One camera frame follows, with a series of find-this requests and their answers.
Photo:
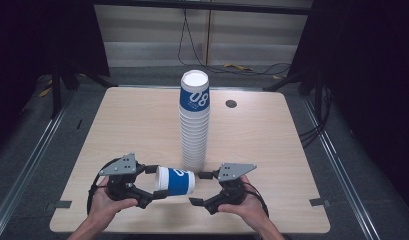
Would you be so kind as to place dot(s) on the person's left hand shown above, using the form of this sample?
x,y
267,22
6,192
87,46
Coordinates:
x,y
103,206

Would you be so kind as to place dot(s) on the metal floor rail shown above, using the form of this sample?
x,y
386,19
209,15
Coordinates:
x,y
338,166
32,160

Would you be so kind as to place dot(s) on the black overhead bar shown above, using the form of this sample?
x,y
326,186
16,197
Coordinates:
x,y
205,7

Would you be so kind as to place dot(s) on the black metal stand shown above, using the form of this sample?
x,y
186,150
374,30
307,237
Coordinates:
x,y
56,90
317,83

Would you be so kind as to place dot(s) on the grey tape strip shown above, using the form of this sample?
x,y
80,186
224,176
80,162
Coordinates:
x,y
319,202
62,204

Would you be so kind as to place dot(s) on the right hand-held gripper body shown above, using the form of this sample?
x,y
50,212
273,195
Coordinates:
x,y
233,186

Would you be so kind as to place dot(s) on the person's right hand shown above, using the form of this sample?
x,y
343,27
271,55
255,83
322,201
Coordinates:
x,y
248,206

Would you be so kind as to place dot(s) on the single blue-banded paper cup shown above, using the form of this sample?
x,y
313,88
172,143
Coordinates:
x,y
177,181

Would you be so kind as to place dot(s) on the dark curtain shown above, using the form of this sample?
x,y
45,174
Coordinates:
x,y
372,83
32,50

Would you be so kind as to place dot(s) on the dark round table grommet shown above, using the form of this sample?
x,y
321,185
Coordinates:
x,y
231,103

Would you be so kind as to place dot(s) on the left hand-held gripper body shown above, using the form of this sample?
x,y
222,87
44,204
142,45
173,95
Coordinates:
x,y
120,180

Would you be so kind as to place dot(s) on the yellow floor scrap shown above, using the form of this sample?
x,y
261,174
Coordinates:
x,y
44,92
238,67

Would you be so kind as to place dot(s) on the stack of blue-white paper cups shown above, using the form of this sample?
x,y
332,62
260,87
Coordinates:
x,y
194,140

